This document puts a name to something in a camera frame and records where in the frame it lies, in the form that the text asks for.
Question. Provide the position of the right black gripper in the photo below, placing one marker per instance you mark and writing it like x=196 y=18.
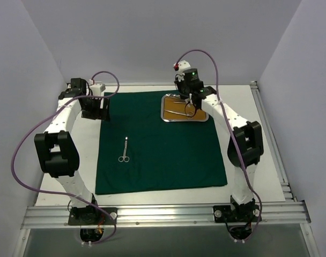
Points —
x=186 y=94

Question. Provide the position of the back aluminium rail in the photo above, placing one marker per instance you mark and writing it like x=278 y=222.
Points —
x=81 y=83

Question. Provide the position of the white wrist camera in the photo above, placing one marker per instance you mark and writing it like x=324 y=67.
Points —
x=97 y=89
x=180 y=67

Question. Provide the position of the silver surgical scissors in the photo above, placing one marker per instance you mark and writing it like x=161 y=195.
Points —
x=124 y=157

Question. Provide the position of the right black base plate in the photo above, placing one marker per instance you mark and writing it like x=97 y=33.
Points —
x=236 y=214

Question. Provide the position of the aluminium rail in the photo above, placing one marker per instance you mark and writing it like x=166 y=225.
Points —
x=275 y=154
x=81 y=83
x=127 y=216

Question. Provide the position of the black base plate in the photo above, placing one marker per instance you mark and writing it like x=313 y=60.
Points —
x=236 y=214
x=91 y=216

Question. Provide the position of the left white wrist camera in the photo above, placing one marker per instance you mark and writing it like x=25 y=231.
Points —
x=97 y=89

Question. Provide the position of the right aluminium rail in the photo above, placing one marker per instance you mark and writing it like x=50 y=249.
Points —
x=275 y=154

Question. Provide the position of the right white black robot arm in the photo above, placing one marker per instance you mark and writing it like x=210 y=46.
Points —
x=245 y=146

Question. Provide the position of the metal tray yellow liner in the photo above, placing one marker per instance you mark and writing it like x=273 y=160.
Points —
x=167 y=104

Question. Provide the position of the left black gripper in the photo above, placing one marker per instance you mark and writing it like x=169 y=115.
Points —
x=96 y=107

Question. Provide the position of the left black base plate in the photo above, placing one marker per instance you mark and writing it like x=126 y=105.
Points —
x=91 y=216

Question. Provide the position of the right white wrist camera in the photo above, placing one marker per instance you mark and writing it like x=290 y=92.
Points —
x=180 y=67

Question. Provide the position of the front aluminium rail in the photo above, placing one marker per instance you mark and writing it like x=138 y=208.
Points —
x=127 y=216

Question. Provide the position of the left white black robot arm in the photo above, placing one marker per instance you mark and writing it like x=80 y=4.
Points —
x=57 y=153

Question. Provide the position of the green surgical cloth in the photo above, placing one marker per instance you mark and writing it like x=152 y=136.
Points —
x=163 y=155

